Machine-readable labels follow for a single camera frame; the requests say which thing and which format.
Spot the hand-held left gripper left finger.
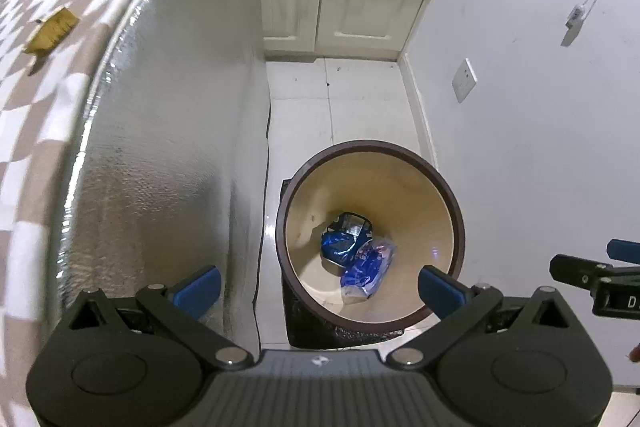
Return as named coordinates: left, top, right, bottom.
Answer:
left=60, top=264, right=253, bottom=370

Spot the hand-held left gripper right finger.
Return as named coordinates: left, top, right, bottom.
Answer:
left=387, top=264, right=583, bottom=370

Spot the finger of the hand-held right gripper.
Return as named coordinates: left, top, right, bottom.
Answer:
left=606, top=238, right=640, bottom=264
left=549, top=254, right=613, bottom=290

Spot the brown rimmed beige bin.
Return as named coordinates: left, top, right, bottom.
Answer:
left=275, top=139, right=466, bottom=328

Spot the gold foil wrapper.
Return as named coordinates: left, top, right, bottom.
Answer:
left=22, top=6, right=81, bottom=55

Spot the blue and white packet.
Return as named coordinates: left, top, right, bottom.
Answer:
left=340, top=242, right=396, bottom=305

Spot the dark blue snack wrapper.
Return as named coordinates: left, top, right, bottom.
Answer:
left=320, top=212, right=375, bottom=268

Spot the silver foil sheet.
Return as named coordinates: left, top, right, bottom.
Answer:
left=50, top=0, right=273, bottom=358

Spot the checkered tablecloth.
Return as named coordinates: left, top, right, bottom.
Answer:
left=0, top=0, right=221, bottom=408

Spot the cream cabinet door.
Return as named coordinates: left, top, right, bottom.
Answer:
left=316, top=0, right=435, bottom=58
left=259, top=0, right=326, bottom=55

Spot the black floor cable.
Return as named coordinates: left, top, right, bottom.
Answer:
left=252, top=97, right=273, bottom=308

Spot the white wall socket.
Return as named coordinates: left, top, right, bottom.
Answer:
left=452, top=58, right=478, bottom=104

